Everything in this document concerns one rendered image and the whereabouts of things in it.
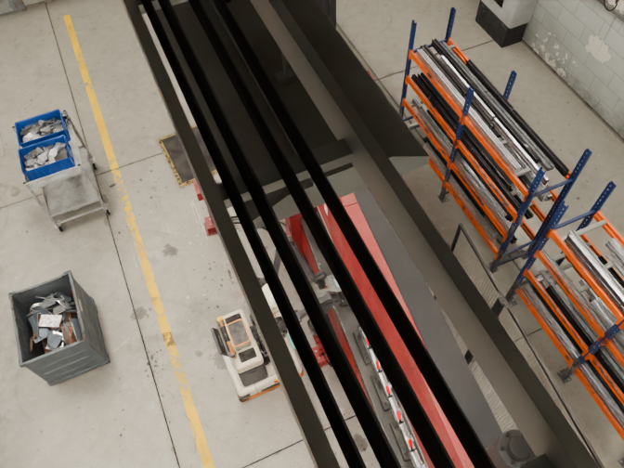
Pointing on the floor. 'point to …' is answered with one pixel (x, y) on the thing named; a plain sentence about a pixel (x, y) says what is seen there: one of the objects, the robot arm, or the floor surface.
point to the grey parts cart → (70, 183)
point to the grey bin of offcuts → (58, 330)
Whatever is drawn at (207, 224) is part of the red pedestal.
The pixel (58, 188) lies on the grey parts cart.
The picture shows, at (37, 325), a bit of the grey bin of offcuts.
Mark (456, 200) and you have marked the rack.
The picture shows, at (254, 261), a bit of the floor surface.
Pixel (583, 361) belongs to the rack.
